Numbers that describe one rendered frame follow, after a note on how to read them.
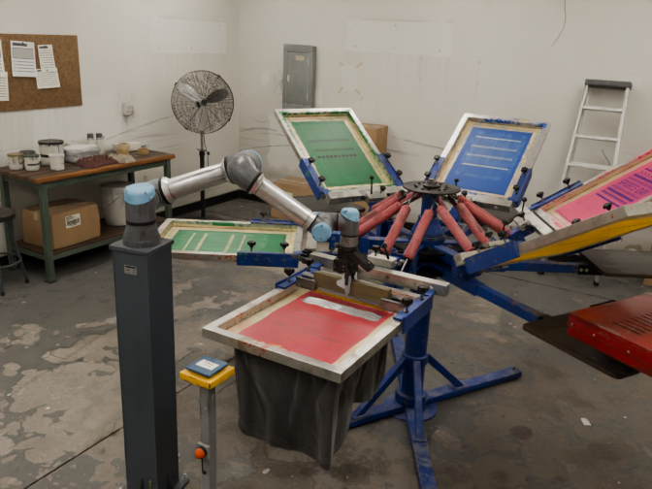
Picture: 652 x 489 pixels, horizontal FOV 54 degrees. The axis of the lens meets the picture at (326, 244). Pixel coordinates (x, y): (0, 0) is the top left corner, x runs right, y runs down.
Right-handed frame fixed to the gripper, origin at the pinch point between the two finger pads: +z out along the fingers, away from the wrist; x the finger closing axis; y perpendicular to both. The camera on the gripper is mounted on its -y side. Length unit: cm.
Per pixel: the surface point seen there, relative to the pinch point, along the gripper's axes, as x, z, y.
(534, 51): -413, -95, 34
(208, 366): 78, 3, 11
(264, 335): 46.1, 5.0, 11.6
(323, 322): 23.6, 5.2, -0.7
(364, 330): 20.4, 5.4, -17.0
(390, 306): 2.9, 0.9, -19.6
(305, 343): 43.2, 5.1, -4.5
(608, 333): -1, -8, -100
